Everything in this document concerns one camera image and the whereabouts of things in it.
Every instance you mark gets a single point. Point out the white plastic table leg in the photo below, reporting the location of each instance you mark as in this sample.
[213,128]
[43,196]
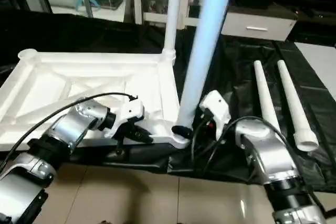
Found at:
[265,95]
[204,37]
[172,11]
[294,103]

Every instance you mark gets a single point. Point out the white plastic table top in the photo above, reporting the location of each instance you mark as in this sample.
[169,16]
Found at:
[78,77]

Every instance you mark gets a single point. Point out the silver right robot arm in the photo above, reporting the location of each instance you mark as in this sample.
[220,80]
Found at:
[270,150]

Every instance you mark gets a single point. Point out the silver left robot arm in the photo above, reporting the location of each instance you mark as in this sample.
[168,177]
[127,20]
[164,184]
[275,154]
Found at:
[71,121]

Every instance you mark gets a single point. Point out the black work mat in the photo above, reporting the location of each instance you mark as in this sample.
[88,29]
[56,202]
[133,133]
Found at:
[236,77]

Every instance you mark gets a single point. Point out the white drawer unit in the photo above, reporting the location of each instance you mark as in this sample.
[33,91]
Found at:
[260,24]

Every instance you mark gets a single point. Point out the white glass door cabinet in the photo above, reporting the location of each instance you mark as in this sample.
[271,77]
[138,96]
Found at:
[157,11]

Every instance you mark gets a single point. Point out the teal plastic bag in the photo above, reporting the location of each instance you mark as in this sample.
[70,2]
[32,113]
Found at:
[78,5]

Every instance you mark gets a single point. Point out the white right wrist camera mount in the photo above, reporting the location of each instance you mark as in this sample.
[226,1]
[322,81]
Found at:
[218,108]

